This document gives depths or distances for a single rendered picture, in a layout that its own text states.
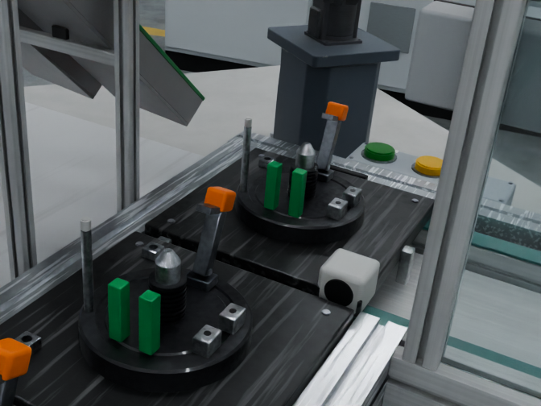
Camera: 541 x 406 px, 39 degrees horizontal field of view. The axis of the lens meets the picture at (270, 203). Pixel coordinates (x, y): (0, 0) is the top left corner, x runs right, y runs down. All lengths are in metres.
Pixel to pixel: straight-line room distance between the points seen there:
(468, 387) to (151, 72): 0.50
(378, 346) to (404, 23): 3.20
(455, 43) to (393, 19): 3.23
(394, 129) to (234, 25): 2.72
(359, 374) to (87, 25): 0.44
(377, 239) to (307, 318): 0.16
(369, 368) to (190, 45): 3.60
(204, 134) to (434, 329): 0.74
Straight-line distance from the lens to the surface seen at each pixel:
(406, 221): 0.84
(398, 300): 0.81
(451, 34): 0.57
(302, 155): 0.79
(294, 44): 1.09
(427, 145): 1.34
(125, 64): 0.83
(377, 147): 1.01
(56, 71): 1.02
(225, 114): 1.36
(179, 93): 0.95
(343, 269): 0.70
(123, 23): 0.81
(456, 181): 0.58
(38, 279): 0.73
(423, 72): 0.58
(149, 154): 1.20
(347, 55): 1.07
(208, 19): 4.08
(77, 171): 1.15
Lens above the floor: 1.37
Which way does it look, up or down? 28 degrees down
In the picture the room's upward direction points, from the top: 5 degrees clockwise
